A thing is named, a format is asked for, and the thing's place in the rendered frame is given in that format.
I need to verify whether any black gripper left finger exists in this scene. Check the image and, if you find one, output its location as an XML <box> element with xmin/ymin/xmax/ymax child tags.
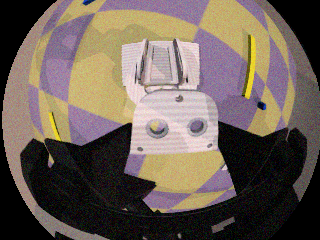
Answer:
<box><xmin>44</xmin><ymin>123</ymin><xmax>133</xmax><ymax>208</ymax></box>

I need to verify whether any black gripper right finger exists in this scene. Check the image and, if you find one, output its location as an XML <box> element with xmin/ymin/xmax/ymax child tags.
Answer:
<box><xmin>217</xmin><ymin>120</ymin><xmax>289</xmax><ymax>196</ymax></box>

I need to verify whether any blue rectangular block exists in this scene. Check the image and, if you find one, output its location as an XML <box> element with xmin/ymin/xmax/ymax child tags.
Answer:
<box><xmin>83</xmin><ymin>0</ymin><xmax>96</xmax><ymax>5</ymax></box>

